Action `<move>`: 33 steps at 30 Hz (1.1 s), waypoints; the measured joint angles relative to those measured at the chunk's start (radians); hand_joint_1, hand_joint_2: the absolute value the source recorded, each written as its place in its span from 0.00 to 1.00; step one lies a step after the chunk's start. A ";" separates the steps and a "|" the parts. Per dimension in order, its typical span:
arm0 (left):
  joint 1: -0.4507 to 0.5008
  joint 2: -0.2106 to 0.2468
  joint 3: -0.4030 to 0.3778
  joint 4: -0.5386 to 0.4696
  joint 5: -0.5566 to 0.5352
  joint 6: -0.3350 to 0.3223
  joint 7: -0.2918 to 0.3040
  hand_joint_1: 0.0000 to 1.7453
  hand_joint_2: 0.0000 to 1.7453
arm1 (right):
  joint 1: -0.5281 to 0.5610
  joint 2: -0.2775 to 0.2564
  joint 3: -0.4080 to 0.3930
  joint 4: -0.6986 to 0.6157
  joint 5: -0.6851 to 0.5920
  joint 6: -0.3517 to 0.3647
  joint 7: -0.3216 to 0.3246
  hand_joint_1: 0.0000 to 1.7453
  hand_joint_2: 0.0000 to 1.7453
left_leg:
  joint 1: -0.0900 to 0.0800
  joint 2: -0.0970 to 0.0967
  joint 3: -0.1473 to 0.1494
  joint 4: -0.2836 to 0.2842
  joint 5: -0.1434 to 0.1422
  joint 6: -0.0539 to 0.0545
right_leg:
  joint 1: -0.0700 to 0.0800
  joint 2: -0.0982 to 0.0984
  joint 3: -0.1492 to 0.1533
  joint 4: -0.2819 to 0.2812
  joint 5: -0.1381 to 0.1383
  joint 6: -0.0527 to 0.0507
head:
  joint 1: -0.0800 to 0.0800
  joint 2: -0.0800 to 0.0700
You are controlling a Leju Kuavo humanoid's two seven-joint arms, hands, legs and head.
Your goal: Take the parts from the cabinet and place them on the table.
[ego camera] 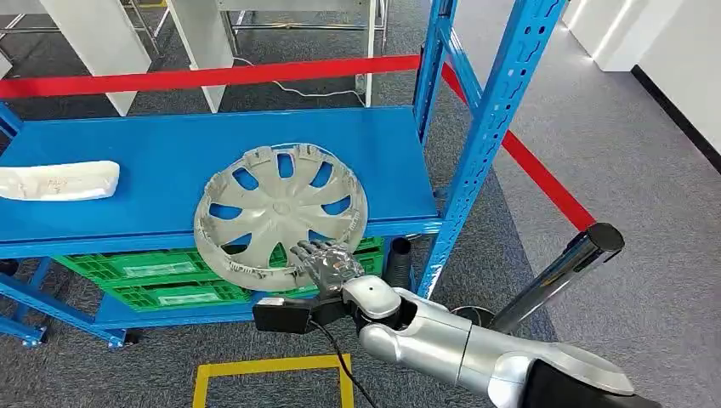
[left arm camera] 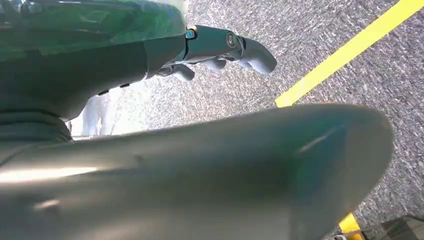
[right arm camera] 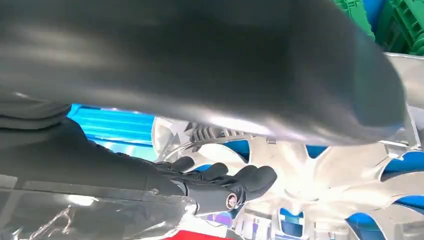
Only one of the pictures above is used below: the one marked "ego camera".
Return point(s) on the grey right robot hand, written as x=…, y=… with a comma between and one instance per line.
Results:
x=332, y=267

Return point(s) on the silver plastic wheel hubcap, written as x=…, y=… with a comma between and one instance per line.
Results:
x=279, y=211

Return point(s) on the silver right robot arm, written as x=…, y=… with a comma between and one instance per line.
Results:
x=434, y=338

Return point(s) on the green plastic crate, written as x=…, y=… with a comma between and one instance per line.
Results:
x=180, y=295
x=143, y=269
x=372, y=256

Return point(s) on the black ribbed tube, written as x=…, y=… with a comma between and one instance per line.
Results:
x=398, y=264

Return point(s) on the blue metal shelf rack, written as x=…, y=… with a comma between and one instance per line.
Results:
x=141, y=169

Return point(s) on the red barrier belt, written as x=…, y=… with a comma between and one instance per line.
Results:
x=197, y=76
x=541, y=177

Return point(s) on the white panel leg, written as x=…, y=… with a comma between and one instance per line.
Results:
x=201, y=50
x=98, y=50

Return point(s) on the white plastic trim part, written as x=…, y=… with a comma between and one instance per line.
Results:
x=59, y=181

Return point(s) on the chrome stanchion post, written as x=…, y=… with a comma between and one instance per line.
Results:
x=569, y=264

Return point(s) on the steel table frame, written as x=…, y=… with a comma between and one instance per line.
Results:
x=304, y=26

